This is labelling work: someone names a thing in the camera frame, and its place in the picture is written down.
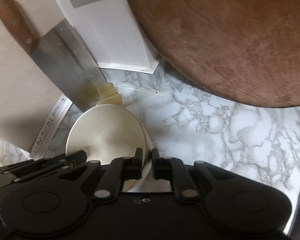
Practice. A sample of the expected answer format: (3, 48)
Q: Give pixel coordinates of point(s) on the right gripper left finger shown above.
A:
(120, 170)

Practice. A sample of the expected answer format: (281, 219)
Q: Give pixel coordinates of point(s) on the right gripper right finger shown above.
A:
(174, 171)

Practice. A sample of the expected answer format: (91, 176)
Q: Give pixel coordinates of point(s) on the round wooden cutting board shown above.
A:
(247, 51)

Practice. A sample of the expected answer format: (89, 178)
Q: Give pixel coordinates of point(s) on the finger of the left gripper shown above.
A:
(46, 164)

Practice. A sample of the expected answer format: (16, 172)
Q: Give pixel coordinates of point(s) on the yellow translucent plastic holder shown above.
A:
(109, 95)

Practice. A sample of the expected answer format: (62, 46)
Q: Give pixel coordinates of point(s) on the cleaver with wooden handle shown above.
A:
(60, 54)

